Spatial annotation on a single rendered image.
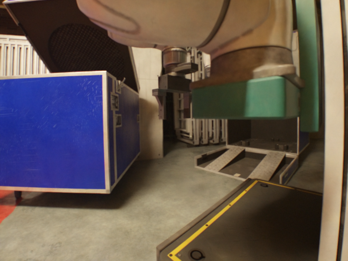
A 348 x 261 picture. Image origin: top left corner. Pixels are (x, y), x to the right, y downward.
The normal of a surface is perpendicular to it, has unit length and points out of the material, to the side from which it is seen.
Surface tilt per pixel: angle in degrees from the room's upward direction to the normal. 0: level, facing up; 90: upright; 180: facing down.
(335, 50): 90
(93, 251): 0
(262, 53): 86
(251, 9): 108
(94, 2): 148
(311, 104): 90
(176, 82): 90
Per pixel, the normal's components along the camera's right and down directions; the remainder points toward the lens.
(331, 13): -0.72, 0.03
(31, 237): -0.02, -1.00
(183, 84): 0.69, 0.00
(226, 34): -0.13, 0.85
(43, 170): -0.01, 0.02
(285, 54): 0.32, -0.08
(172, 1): 0.22, 0.72
